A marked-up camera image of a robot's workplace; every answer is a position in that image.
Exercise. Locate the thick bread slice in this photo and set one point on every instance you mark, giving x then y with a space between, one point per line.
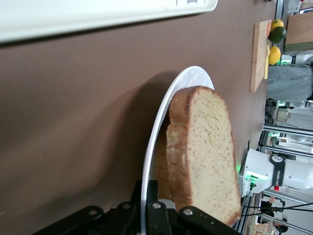
210 151

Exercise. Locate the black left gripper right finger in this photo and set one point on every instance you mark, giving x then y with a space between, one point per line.
156 215

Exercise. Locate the wooden cutting board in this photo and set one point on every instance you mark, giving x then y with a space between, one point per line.
259 56

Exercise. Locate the white round plate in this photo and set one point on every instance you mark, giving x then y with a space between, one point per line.
156 127

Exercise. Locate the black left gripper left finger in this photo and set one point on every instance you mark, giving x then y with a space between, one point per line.
127 218

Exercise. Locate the brown and green box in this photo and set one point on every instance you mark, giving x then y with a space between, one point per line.
299 29

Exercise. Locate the yellow lemon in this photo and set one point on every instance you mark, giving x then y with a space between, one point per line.
274 55
278 23

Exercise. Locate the cream bear print tray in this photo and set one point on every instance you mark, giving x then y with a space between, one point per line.
85 17

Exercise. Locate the aluminium profile frame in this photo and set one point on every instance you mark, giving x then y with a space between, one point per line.
288 130

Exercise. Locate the orange slice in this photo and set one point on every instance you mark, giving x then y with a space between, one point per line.
269 29

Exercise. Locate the green avocado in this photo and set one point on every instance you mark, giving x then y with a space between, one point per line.
278 34

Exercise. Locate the yellow plastic fork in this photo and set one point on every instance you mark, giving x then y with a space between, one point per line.
266 66

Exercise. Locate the toast slice under egg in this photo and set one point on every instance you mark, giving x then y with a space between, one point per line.
162 171

